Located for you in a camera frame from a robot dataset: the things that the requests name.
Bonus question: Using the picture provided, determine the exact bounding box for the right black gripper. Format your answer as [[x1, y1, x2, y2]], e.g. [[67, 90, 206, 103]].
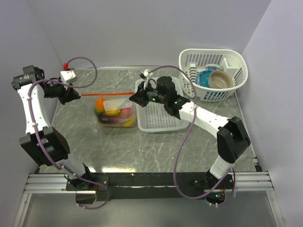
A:
[[130, 80, 168, 107]]

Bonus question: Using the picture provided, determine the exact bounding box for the clear zip top bag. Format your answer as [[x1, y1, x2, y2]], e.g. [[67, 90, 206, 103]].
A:
[[81, 92, 136, 128]]

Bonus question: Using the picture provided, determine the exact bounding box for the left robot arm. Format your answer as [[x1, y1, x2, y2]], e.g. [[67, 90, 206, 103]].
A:
[[11, 65, 94, 190]]

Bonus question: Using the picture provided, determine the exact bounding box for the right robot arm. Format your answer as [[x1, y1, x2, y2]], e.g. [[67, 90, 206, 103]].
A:
[[129, 76, 251, 188]]

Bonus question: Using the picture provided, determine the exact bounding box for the fake pink peach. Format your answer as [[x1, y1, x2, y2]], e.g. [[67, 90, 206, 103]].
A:
[[120, 108, 134, 119]]

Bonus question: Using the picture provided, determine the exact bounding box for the fake yellow lemon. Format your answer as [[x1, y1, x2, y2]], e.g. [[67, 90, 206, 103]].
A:
[[122, 115, 136, 127]]

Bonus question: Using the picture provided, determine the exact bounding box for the fake green orange mango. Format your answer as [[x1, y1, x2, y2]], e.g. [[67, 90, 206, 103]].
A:
[[94, 98, 105, 116]]

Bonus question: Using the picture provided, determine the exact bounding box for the white rectangular perforated basket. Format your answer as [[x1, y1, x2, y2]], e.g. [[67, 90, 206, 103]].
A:
[[134, 76, 189, 133]]

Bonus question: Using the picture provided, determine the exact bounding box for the blue white patterned plate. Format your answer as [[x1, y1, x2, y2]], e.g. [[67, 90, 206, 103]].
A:
[[205, 64, 223, 71]]

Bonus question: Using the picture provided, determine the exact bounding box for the beige bowl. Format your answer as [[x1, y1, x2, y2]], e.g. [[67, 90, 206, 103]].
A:
[[208, 70, 233, 89]]

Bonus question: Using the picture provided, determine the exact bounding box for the white round dish rack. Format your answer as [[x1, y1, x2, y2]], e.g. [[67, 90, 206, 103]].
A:
[[178, 49, 248, 102]]

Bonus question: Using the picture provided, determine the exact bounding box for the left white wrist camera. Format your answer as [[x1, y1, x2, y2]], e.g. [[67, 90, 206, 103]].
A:
[[60, 70, 78, 85]]

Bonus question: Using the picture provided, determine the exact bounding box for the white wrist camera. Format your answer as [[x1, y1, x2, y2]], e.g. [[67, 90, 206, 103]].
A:
[[60, 70, 78, 85], [140, 69, 151, 80]]

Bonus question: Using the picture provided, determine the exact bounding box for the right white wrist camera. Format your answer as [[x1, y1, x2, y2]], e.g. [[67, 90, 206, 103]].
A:
[[140, 69, 151, 80]]

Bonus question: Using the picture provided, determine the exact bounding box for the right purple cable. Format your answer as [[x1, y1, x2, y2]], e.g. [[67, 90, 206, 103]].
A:
[[144, 65, 236, 208]]

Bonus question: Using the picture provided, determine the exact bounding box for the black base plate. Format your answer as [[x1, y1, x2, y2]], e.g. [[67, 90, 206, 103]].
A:
[[66, 172, 234, 204]]

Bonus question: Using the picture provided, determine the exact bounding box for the aluminium rail frame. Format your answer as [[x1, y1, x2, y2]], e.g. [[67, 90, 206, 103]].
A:
[[13, 153, 285, 227]]

